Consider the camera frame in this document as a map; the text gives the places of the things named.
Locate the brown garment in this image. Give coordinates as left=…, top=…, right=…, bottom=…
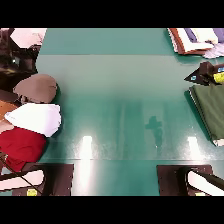
left=12, top=73, right=59, bottom=105

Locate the orange-brown garment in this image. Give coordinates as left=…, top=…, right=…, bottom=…
left=167, top=27, right=214, bottom=56

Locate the red garment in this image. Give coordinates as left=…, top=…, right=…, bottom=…
left=0, top=126, right=48, bottom=173

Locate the dark green garment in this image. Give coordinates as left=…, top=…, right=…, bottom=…
left=188, top=83, right=224, bottom=147

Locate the white folded garment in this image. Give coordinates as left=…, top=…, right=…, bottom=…
left=175, top=27, right=220, bottom=53

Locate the pale pink garment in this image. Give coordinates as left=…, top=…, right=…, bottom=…
left=9, top=27, right=48, bottom=50

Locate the pale lilac garment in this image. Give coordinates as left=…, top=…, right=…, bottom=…
left=203, top=42, right=224, bottom=60

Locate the purple garment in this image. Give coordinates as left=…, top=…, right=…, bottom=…
left=184, top=27, right=224, bottom=44

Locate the black cable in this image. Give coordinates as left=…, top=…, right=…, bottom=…
left=0, top=151, right=44, bottom=196

